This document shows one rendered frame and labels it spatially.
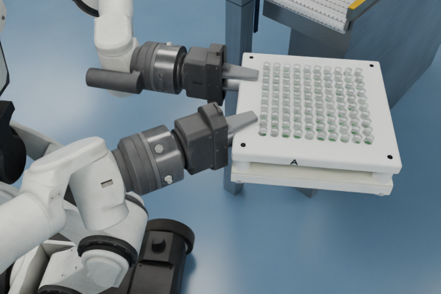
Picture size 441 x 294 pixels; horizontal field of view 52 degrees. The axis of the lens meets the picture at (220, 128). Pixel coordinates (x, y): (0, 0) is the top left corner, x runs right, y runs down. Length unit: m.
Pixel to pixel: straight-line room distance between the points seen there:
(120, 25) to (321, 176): 0.44
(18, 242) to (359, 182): 0.47
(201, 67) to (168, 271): 0.90
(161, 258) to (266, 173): 0.88
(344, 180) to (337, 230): 1.17
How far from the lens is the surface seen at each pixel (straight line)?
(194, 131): 0.65
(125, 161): 0.64
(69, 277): 1.33
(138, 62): 0.80
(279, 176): 0.70
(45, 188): 0.59
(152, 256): 1.54
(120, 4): 0.97
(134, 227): 1.12
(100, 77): 0.81
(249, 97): 0.75
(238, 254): 1.77
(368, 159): 0.69
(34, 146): 1.09
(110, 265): 1.10
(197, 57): 0.78
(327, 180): 0.71
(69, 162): 0.61
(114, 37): 0.82
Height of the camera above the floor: 1.55
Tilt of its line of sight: 46 degrees down
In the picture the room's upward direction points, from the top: straight up
